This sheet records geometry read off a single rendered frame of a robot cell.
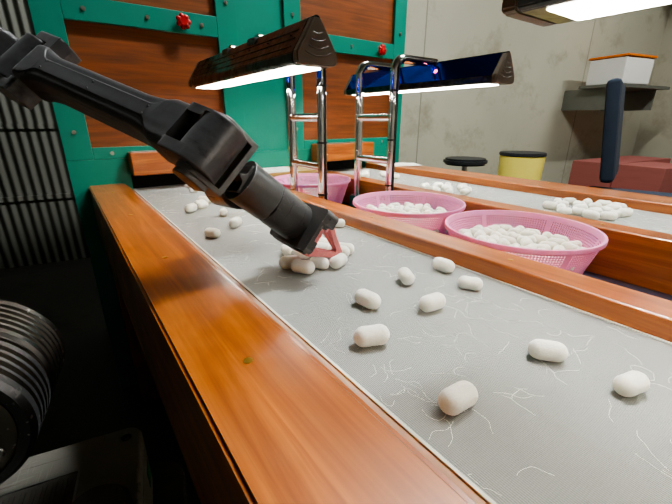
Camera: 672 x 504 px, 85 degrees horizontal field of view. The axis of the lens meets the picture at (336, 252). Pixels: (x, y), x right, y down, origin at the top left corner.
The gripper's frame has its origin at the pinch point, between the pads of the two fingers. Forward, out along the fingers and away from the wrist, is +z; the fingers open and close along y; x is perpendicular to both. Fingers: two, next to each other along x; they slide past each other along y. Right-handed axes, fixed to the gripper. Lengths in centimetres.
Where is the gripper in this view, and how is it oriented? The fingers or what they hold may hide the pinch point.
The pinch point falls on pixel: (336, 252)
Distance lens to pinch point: 58.1
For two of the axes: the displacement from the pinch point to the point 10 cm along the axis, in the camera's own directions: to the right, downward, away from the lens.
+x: -5.2, 8.5, -1.1
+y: -6.0, -2.7, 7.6
